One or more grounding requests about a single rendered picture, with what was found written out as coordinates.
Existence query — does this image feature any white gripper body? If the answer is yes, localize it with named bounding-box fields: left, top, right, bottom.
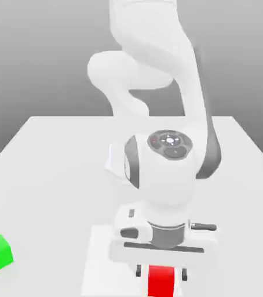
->
left=108, top=238, right=218, bottom=268

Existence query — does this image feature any small red cube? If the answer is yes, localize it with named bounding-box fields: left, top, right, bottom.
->
left=147, top=264, right=176, bottom=297

